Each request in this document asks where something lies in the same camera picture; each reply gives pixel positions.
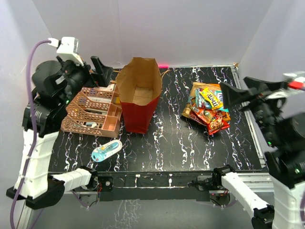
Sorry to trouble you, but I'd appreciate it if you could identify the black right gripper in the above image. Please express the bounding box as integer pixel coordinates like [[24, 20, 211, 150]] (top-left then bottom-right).
[[219, 75, 282, 144]]

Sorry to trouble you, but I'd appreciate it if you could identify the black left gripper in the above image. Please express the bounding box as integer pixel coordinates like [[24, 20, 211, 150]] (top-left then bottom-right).
[[58, 55, 112, 107]]

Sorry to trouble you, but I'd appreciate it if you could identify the red brown paper bag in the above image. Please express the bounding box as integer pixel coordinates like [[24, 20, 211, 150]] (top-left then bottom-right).
[[115, 57, 165, 134]]

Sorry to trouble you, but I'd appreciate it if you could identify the yellow candy pack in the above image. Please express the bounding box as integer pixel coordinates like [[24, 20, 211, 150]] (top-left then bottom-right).
[[199, 88, 223, 110]]

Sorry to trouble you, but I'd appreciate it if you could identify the red skittles candy bag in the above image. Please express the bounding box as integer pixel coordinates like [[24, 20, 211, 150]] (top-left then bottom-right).
[[207, 114, 230, 135]]

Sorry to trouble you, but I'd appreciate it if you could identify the orange candy bag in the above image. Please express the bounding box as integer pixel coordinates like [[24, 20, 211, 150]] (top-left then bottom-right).
[[191, 106, 217, 124]]

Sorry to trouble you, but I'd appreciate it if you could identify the green white candy box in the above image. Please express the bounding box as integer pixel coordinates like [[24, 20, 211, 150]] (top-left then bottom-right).
[[195, 89, 229, 114]]

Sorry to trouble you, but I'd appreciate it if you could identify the red doritos chip bag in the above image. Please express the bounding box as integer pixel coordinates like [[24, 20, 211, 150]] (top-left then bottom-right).
[[182, 104, 207, 125]]

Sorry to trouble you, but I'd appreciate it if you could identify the gold teal kettle chips bag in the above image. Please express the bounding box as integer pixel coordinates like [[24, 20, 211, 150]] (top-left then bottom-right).
[[182, 82, 221, 117]]

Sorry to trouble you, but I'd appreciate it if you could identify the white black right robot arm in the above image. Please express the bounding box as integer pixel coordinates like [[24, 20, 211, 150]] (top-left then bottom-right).
[[212, 72, 305, 229]]

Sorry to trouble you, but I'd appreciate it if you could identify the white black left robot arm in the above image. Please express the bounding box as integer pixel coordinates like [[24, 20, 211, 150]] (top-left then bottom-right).
[[6, 56, 113, 210]]

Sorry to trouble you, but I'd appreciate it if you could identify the yellow item in organizer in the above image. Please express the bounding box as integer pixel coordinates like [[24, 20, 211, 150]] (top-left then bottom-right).
[[113, 96, 121, 105]]

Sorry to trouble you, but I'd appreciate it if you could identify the peach plastic file organizer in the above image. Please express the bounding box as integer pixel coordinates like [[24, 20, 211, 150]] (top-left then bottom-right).
[[61, 83, 122, 138]]

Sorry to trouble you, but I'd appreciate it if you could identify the pink tape strip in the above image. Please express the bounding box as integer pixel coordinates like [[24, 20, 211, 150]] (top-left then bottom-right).
[[158, 64, 169, 68]]

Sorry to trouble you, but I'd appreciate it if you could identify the blue white packaged item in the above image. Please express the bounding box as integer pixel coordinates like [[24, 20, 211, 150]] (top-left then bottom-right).
[[91, 140, 122, 163]]

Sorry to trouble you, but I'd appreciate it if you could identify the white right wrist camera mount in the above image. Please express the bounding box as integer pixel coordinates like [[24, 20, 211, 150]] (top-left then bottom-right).
[[267, 71, 305, 100]]

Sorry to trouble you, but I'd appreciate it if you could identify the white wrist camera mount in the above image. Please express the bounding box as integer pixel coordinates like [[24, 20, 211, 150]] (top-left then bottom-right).
[[267, 71, 305, 100], [48, 37, 84, 67]]

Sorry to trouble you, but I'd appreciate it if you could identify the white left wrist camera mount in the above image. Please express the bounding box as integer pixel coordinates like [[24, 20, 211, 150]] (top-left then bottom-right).
[[48, 37, 84, 67]]

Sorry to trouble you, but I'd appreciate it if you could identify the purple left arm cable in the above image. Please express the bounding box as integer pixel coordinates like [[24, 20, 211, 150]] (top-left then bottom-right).
[[9, 39, 96, 229]]

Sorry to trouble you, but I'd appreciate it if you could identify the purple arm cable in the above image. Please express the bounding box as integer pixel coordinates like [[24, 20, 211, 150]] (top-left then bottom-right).
[[209, 85, 305, 227], [9, 39, 96, 229]]

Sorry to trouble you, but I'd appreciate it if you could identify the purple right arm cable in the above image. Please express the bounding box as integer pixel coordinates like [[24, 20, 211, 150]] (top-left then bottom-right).
[[209, 85, 305, 227]]

